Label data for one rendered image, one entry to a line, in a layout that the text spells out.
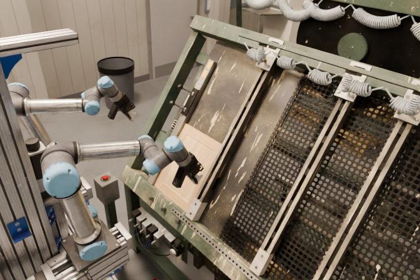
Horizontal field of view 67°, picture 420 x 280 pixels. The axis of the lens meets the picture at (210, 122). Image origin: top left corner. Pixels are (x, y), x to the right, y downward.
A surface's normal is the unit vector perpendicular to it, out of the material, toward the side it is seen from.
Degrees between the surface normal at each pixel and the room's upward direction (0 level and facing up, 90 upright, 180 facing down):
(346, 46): 90
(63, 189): 82
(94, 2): 90
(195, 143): 54
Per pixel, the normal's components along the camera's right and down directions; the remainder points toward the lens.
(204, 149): -0.53, -0.23
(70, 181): 0.45, 0.37
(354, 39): -0.70, 0.34
